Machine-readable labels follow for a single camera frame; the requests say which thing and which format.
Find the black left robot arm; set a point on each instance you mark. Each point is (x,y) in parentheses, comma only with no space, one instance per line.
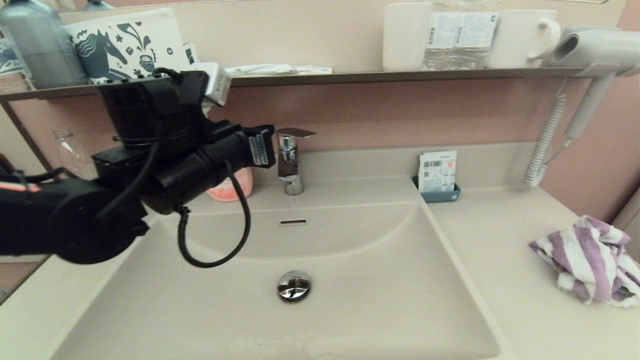
(50,225)

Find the tall clear plastic water bottle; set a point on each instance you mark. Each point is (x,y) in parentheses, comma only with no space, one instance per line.
(72,155)

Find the chrome drain stopper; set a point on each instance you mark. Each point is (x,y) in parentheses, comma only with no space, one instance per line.
(294,286)

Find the small blue tray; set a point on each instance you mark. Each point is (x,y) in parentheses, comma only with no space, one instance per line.
(440,195)

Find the purple white striped towel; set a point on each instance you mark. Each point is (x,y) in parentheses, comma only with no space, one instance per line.
(585,260)

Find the blue patterned pouch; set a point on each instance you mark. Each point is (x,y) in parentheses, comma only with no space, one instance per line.
(9,56)

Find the beige wash basin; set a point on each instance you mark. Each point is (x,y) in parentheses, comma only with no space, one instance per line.
(400,300)

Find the white printed sachets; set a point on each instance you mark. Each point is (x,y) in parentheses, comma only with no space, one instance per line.
(437,171)

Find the grey metal bottle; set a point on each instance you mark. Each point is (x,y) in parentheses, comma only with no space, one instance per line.
(42,50)

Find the white horse print pouch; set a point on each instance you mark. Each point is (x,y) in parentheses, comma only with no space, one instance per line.
(145,35)

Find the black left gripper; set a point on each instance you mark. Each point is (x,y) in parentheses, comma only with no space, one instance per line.
(220,160)

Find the brown wall shelf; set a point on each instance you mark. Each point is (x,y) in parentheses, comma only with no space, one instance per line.
(350,77)

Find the chrome faucet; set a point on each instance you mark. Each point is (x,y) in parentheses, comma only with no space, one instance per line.
(290,165)

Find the flat white plastic packet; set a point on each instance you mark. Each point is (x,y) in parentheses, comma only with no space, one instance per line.
(280,70)

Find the white hair dryer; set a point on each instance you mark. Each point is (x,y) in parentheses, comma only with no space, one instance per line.
(600,49)

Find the clear bottle with white label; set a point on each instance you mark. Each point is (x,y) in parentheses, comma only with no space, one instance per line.
(477,42)
(442,42)

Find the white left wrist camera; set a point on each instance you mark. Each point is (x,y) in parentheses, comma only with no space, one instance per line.
(215,82)

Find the pink soap pump bottle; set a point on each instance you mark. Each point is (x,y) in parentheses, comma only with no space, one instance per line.
(235,189)

